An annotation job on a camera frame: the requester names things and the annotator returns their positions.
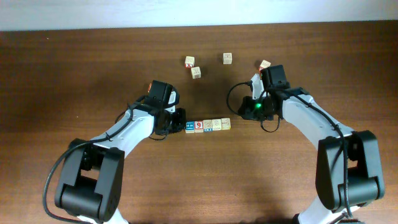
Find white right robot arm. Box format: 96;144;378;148
237;65;386;223

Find blue letter H block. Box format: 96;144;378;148
185;121;195;134

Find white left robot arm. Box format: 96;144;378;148
54;80;186;223

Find plain K wooden block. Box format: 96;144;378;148
191;67;201;79

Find green wooden block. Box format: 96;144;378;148
211;119;222;131

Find red X wooden block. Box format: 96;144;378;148
184;56;195;68

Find blue edged X block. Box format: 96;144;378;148
203;119;213;132

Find red number 6 block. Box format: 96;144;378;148
194;121;204;133

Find yellow wooden block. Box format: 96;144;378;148
221;118;231;130

